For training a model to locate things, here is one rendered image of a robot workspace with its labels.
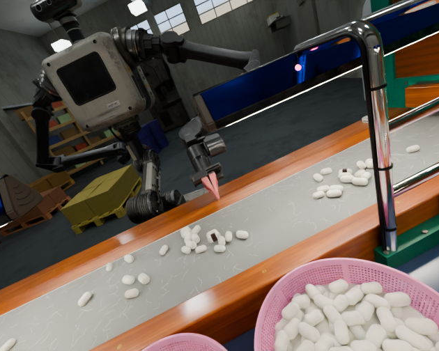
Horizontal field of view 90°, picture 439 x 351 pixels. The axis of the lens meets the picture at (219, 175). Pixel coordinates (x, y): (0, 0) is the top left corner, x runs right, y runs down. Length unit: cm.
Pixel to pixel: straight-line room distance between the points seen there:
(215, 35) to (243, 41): 112
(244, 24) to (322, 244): 1002
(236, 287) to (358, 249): 25
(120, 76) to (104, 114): 18
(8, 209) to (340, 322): 55
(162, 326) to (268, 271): 22
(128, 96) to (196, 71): 915
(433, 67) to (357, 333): 87
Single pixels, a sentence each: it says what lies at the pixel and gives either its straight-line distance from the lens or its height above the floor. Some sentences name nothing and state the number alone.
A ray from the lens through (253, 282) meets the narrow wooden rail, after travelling 47.
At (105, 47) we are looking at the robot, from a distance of 111.
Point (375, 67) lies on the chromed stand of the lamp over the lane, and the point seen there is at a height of 106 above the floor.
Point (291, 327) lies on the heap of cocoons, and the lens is 44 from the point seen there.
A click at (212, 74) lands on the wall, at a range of 1013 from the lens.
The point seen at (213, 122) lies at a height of 106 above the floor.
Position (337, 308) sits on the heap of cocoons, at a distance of 45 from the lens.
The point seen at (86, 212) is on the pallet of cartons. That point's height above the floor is 24.
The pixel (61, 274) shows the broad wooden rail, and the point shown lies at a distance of 93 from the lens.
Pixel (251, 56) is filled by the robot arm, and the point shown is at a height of 115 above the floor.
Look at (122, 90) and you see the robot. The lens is 109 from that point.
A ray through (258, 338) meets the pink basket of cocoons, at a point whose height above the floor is 77.
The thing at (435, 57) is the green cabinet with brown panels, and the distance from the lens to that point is 106.
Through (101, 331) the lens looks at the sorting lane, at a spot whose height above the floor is 74.
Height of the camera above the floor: 112
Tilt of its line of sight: 22 degrees down
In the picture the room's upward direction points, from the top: 23 degrees counter-clockwise
